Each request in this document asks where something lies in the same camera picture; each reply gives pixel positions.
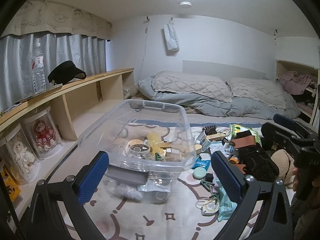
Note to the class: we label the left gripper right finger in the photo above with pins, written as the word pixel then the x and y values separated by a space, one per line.
pixel 274 219

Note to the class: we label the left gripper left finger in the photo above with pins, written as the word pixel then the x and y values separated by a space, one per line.
pixel 45 220

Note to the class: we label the light blue wipes packet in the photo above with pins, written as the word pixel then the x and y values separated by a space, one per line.
pixel 226 206

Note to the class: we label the cream fleece bag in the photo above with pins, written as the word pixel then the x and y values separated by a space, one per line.
pixel 285 164

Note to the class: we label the black stitched work glove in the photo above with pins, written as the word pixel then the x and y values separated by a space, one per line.
pixel 257 162

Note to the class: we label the white doll in case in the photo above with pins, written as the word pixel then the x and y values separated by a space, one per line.
pixel 18 155

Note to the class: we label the beige right pillow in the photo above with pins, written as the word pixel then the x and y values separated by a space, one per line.
pixel 264 91

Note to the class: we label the beige pillow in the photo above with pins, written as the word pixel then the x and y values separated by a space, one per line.
pixel 178 82
pixel 264 91

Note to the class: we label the round tape measure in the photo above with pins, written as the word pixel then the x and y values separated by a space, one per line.
pixel 209 206

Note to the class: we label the green dotted white packet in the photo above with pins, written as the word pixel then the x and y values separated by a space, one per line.
pixel 239 131

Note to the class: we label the green plastic clips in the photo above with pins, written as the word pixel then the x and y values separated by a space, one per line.
pixel 210 187

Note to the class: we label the small black box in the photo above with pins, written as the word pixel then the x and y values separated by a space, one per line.
pixel 209 177

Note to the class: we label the red dress doll in case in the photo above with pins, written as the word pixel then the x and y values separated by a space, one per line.
pixel 43 133

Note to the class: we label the wooden block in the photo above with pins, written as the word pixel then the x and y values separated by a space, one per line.
pixel 216 137

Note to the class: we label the mint green round case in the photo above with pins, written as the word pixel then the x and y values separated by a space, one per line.
pixel 199 173

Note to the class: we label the blue snack sachet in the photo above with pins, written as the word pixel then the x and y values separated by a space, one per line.
pixel 202 163

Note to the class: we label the wooden curved shelf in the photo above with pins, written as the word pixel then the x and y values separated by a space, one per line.
pixel 74 108

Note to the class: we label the clear plastic storage box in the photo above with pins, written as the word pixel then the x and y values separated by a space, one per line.
pixel 148 143

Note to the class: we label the clear water bottle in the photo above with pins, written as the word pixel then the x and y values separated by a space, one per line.
pixel 37 69

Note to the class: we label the black visor cap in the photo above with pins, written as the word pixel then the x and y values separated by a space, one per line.
pixel 64 73

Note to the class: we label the beige left pillow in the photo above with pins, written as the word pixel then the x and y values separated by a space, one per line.
pixel 178 82

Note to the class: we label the grey curtain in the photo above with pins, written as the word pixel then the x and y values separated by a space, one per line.
pixel 87 53

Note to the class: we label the ceiling smoke detector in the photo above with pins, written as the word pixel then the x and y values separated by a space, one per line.
pixel 185 4

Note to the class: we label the white tissue bag on wall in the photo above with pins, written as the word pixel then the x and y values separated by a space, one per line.
pixel 171 37

